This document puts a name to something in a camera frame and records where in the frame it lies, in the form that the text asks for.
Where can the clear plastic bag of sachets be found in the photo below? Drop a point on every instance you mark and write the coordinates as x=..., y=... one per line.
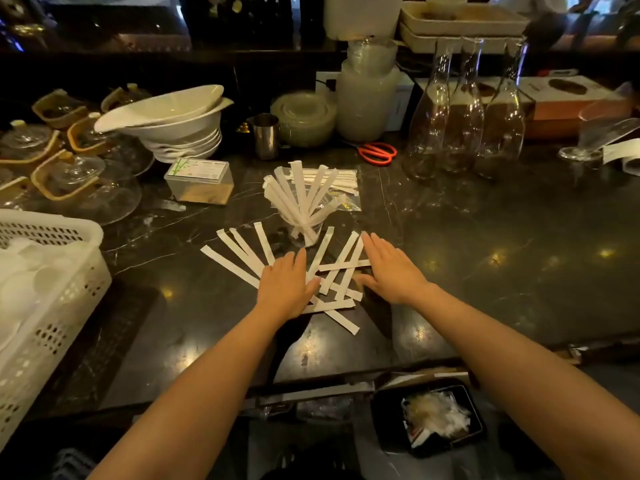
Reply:
x=345, y=180

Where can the beige serving tray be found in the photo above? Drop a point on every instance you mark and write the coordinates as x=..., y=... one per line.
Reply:
x=465, y=19
x=440, y=43

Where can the white plastic container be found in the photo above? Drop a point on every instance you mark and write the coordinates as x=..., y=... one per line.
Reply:
x=362, y=14

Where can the spread of white paper sachets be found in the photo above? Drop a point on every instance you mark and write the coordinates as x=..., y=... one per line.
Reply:
x=240, y=254

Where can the stack of clear plastic lids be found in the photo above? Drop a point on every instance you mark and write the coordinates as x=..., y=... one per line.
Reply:
x=304, y=118

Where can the stack of white bowls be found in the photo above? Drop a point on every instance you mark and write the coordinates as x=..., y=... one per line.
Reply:
x=172, y=127

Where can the clear drinking glass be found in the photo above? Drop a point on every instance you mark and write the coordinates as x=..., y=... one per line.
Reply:
x=303, y=235

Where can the person's right forearm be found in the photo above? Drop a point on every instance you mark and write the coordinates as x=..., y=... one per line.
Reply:
x=525, y=389

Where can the orange and white tissue box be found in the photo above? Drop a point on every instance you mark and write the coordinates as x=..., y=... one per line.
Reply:
x=565, y=102

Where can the clear toothpick box green label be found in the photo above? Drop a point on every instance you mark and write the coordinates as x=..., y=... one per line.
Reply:
x=200, y=182

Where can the person's right hand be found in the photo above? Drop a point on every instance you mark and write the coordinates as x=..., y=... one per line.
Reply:
x=395, y=274

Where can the crumpled white paper waste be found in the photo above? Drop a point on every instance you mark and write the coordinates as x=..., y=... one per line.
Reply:
x=437, y=417

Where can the person's left hand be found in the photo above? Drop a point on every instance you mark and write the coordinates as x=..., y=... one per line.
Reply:
x=282, y=289

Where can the person's left forearm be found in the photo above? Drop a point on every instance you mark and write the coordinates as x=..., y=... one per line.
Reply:
x=200, y=399

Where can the bunch of upright paper sachets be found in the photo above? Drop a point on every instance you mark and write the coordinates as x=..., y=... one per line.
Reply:
x=300, y=194

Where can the small steel cup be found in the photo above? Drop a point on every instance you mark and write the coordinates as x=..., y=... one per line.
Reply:
x=266, y=137

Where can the black waste bin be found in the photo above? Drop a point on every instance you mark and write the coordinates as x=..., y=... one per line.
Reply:
x=385, y=424

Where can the white plastic basket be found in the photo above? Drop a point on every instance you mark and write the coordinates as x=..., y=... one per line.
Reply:
x=65, y=319

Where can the person's left thumb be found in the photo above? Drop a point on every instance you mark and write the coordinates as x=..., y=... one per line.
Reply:
x=312, y=289

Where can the person's right thumb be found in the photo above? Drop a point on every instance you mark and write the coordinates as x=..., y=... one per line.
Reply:
x=366, y=281

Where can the stack of clear plastic cups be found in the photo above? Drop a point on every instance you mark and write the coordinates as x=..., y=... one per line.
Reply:
x=367, y=92

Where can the group of glass teapots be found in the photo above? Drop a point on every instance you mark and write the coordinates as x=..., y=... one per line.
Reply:
x=75, y=179

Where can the pile of white cups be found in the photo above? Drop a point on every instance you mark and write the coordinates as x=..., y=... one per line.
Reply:
x=30, y=279

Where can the white paper roll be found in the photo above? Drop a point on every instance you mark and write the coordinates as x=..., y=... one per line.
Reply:
x=622, y=154

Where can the clear glass carafe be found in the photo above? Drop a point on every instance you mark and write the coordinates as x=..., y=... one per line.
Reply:
x=465, y=124
x=502, y=129
x=427, y=129

